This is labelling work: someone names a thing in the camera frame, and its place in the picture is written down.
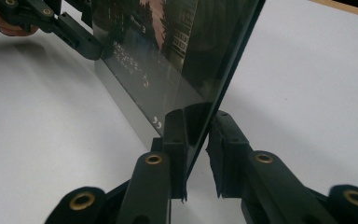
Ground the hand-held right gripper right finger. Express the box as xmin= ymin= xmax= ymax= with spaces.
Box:
xmin=205 ymin=110 xmax=339 ymax=224

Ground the white paper sheet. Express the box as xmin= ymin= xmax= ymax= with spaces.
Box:
xmin=0 ymin=0 xmax=358 ymax=224

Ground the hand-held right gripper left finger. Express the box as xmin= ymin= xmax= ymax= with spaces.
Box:
xmin=116 ymin=108 xmax=189 ymax=224

